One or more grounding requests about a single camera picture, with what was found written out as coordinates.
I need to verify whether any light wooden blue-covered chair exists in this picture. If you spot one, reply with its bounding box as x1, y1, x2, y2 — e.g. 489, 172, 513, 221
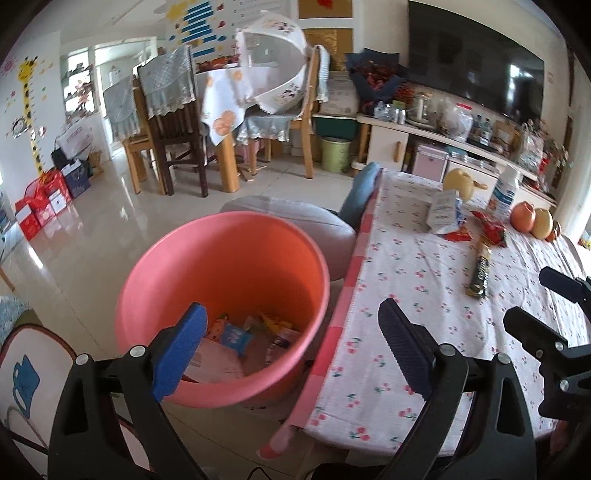
103, 74, 154, 195

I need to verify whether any yellow apple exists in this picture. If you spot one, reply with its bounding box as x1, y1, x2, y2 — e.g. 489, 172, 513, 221
531, 209, 554, 240

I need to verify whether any yellow giraffe wall sticker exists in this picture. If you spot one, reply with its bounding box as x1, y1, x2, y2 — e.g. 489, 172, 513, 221
17, 55, 48, 182

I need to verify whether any red gift box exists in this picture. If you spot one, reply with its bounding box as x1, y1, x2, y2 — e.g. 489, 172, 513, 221
25, 180, 57, 227
14, 196, 43, 241
42, 170, 74, 216

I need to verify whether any green waste bin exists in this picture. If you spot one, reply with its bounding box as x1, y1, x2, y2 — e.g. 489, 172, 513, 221
320, 136, 352, 175

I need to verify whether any dark blue gift bag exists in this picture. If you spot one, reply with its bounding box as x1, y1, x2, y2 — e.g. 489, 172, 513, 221
61, 159, 92, 200

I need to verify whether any white mesh food cover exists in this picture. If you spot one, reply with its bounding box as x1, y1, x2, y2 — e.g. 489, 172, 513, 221
235, 10, 308, 114

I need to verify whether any black television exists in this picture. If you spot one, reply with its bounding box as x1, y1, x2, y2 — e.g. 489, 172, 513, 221
407, 0, 546, 126

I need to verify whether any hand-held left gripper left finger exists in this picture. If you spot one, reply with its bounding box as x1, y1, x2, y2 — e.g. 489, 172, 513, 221
48, 302, 208, 480

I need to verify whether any dark gold snack wrapper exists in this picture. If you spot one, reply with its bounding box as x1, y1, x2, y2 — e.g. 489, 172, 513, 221
465, 244, 493, 299

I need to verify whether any glass kettle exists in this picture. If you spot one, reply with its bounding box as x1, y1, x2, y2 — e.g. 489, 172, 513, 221
412, 92, 438, 124

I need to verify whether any dining table with orange-print cloth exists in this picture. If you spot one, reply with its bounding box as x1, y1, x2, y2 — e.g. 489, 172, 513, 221
194, 64, 260, 193

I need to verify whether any pale grey pillow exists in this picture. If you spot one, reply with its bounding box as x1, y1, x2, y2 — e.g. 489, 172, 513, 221
220, 196, 357, 281

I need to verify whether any large yellow pear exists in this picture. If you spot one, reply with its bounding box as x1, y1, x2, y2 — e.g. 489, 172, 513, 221
443, 168, 488, 202

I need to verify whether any floor mat with blue print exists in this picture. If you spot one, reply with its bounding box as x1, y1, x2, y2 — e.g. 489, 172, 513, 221
0, 323, 78, 464

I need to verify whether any pink storage box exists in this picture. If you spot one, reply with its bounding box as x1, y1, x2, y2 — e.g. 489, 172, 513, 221
412, 143, 450, 182

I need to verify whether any orange snack packet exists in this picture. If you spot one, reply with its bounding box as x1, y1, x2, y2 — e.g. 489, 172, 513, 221
207, 314, 230, 343

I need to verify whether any white television cabinet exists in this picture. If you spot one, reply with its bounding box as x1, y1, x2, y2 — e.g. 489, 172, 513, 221
352, 113, 558, 209

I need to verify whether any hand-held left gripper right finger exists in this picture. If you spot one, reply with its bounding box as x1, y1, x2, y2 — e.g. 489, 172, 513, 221
379, 298, 539, 480

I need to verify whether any white paper bag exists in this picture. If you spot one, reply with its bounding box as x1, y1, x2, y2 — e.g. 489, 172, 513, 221
56, 124, 94, 158

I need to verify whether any white sack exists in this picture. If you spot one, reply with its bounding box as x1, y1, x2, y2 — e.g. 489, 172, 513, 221
320, 71, 360, 116

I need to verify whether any dark blue wrapped bouquet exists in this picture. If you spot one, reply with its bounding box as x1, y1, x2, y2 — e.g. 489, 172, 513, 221
345, 48, 410, 108

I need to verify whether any green storage box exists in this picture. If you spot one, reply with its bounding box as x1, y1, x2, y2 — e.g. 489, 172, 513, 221
311, 115, 359, 139

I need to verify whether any pink plastic bucket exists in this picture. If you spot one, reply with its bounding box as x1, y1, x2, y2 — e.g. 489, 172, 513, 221
115, 211, 331, 409

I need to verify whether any red snack packet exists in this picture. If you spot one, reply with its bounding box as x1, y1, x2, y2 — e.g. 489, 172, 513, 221
444, 210, 508, 249

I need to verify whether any white yoghurt bottle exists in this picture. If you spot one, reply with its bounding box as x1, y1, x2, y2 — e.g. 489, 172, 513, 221
488, 163, 521, 223

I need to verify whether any white blue-label pouch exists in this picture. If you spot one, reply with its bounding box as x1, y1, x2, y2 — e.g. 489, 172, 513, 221
184, 338, 246, 385

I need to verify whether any blue chair back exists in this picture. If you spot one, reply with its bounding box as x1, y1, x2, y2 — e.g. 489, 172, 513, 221
338, 161, 382, 230

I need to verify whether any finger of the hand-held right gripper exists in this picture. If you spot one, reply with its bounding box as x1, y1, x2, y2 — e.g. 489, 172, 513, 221
539, 266, 591, 319
503, 307, 591, 421

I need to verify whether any clear flower-print bag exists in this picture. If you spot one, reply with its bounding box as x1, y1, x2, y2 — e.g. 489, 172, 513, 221
517, 122, 546, 169

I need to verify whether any red apple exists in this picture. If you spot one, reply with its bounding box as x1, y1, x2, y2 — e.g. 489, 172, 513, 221
510, 202, 537, 232

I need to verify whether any clear plastic bag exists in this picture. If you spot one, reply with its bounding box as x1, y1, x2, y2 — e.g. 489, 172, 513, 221
440, 102, 475, 140

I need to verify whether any dark wooden chair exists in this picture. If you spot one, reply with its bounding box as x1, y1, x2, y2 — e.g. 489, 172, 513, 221
133, 45, 209, 198

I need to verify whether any white and blue carton bag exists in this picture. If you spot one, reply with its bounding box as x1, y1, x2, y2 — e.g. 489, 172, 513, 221
427, 189, 465, 234

